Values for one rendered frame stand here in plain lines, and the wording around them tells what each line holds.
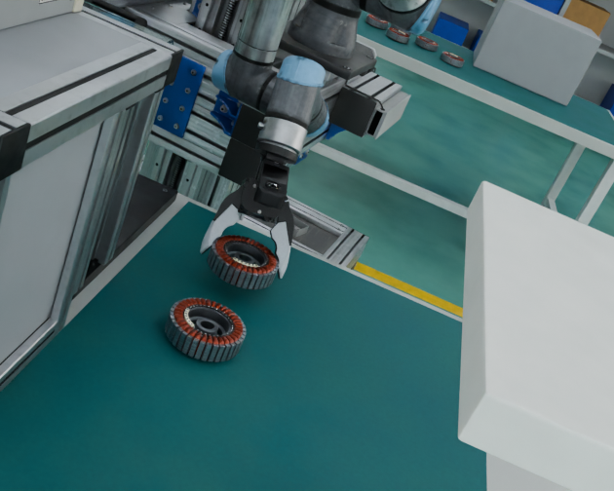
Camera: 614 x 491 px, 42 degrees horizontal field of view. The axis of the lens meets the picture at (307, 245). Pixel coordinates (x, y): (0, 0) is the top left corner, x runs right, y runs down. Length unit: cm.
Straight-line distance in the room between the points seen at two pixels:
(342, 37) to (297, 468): 99
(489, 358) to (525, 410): 4
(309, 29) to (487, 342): 131
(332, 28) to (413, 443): 91
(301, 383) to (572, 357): 70
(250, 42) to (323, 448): 71
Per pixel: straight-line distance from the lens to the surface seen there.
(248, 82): 144
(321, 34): 171
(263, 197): 120
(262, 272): 124
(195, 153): 189
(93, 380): 104
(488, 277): 55
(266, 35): 141
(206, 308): 117
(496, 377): 44
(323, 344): 126
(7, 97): 78
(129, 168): 114
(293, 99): 130
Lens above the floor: 141
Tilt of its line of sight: 25 degrees down
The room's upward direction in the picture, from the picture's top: 23 degrees clockwise
